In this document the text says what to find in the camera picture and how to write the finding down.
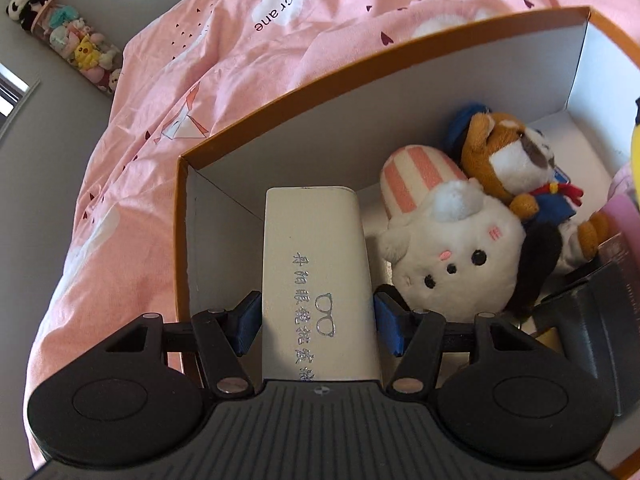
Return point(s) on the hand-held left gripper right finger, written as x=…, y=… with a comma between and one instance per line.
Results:
x=387, y=325

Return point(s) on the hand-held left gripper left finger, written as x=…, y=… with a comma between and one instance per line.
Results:
x=247, y=325

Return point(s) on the white glasses case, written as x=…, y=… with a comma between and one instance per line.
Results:
x=315, y=240

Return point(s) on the black plastic object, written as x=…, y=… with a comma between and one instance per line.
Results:
x=600, y=320

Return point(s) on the orange cardboard box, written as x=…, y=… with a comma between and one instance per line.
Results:
x=400, y=110

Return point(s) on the brown photo card box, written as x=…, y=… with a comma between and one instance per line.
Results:
x=615, y=248

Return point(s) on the white plush toy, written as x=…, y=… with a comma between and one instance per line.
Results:
x=450, y=250

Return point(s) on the brown dog plush toy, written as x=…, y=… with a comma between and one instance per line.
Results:
x=500, y=160

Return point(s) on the pink container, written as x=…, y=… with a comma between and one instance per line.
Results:
x=622, y=212

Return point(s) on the pink printed blanket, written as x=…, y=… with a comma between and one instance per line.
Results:
x=200, y=60

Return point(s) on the yellow object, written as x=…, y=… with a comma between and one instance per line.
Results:
x=635, y=155

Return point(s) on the clear tube of plush toys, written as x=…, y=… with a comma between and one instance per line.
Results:
x=82, y=50

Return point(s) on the window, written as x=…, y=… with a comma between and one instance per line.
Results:
x=12, y=97

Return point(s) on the panda plush toy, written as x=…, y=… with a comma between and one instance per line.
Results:
x=25, y=5

